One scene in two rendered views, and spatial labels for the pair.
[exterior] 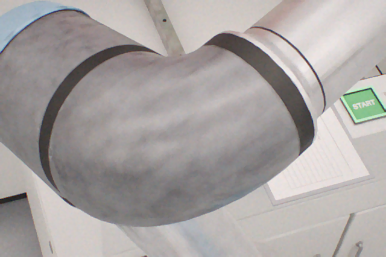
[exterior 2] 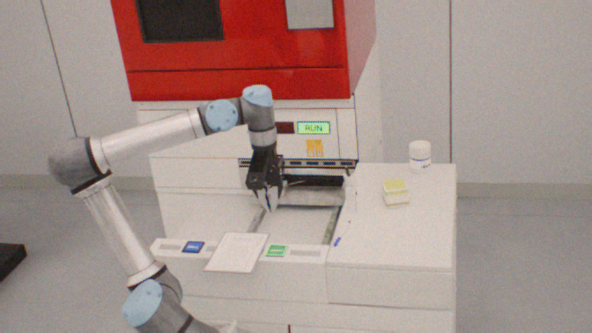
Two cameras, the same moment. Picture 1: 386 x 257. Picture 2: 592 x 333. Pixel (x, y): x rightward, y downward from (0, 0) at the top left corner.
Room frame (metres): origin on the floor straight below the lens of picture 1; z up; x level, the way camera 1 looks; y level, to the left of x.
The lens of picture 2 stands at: (-0.55, -1.39, 2.06)
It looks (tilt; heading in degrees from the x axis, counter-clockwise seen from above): 26 degrees down; 40
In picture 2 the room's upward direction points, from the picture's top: 6 degrees counter-clockwise
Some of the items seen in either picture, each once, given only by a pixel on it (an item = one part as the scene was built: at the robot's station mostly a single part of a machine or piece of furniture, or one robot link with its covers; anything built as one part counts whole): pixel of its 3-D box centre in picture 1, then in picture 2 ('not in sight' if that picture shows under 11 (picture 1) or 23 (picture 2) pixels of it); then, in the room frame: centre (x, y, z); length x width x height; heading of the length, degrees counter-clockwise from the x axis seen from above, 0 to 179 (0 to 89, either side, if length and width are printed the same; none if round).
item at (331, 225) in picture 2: not in sight; (329, 233); (1.01, -0.20, 0.84); 0.50 x 0.02 x 0.03; 24
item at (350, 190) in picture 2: not in sight; (351, 189); (1.01, -0.30, 1.03); 0.06 x 0.04 x 0.13; 24
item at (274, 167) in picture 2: not in sight; (267, 160); (0.72, -0.23, 1.25); 0.09 x 0.08 x 0.12; 24
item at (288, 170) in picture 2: not in sight; (297, 179); (1.19, 0.06, 0.89); 0.44 x 0.02 x 0.10; 114
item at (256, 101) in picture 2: not in sight; (257, 107); (0.71, -0.23, 1.40); 0.09 x 0.08 x 0.11; 135
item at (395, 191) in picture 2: not in sight; (395, 193); (1.10, -0.41, 1.00); 0.07 x 0.07 x 0.07; 42
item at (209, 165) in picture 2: not in sight; (247, 146); (1.13, 0.23, 1.02); 0.82 x 0.03 x 0.40; 114
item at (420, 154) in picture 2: not in sight; (419, 157); (1.34, -0.37, 1.01); 0.07 x 0.07 x 0.10
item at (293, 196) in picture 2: not in sight; (301, 196); (1.14, 0.00, 0.87); 0.36 x 0.08 x 0.03; 114
